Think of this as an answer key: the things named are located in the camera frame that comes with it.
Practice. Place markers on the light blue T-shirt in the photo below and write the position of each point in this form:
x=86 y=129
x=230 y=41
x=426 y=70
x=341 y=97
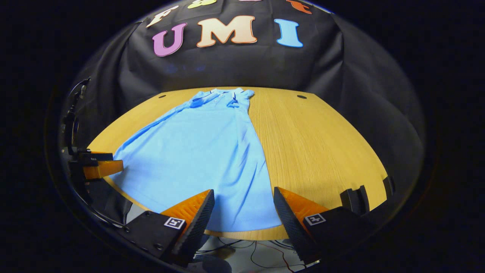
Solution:
x=197 y=159

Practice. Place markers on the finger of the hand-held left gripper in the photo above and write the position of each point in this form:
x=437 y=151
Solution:
x=102 y=169

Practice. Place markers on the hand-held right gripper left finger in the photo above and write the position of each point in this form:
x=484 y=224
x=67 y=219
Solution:
x=199 y=231

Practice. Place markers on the black bracket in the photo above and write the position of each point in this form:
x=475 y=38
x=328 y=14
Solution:
x=350 y=201

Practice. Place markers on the black backdrop cloth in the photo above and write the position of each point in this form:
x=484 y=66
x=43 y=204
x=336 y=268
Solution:
x=242 y=68

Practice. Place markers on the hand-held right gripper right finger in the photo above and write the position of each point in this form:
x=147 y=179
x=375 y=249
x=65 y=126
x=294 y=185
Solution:
x=291 y=231

